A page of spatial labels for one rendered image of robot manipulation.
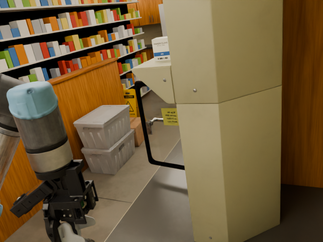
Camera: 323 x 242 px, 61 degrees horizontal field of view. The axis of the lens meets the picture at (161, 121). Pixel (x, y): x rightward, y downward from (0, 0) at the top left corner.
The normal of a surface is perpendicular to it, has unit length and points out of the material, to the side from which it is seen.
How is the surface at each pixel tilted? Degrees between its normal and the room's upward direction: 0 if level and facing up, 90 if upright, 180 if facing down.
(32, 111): 87
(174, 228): 0
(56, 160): 90
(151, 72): 90
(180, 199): 0
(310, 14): 90
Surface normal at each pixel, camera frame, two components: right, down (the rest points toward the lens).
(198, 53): -0.38, 0.39
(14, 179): 0.91, 0.02
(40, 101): 0.69, 0.13
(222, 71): 0.37, 0.29
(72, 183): -0.13, 0.38
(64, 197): -0.15, -0.92
